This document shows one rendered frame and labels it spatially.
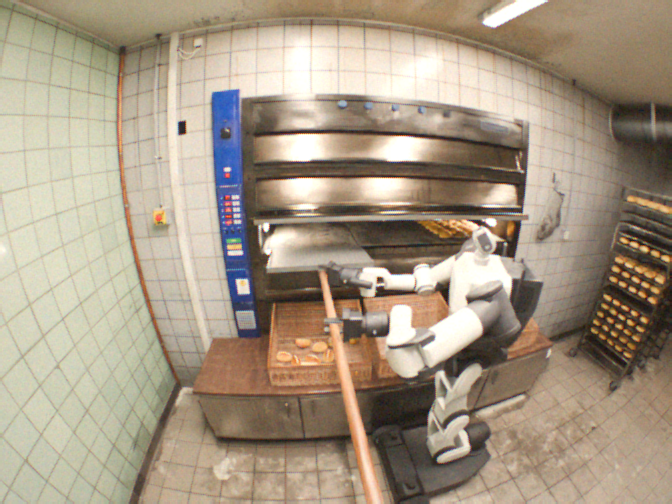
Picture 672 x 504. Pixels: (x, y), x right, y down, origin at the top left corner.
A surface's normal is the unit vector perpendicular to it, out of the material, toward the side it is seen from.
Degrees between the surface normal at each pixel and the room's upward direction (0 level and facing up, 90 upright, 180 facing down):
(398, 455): 0
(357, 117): 90
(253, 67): 90
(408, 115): 90
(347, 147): 70
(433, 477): 0
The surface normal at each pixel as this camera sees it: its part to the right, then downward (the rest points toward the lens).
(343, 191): 0.11, -0.01
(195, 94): 0.11, 0.33
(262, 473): 0.00, -0.94
